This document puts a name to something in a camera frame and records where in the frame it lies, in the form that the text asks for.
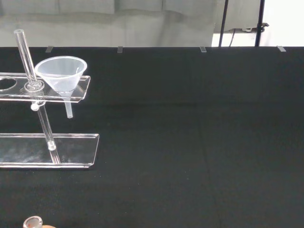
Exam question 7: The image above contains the clear acrylic funnel stand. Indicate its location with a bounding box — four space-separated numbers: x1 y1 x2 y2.
0 29 100 170

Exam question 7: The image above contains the black bench cloth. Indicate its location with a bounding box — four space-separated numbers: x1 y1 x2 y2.
0 46 304 228

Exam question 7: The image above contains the black tripod pole with clamp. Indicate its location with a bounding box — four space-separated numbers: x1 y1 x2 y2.
254 0 270 47

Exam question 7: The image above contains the round-bottom glass flask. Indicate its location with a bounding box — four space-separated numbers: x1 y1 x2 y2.
23 215 44 228

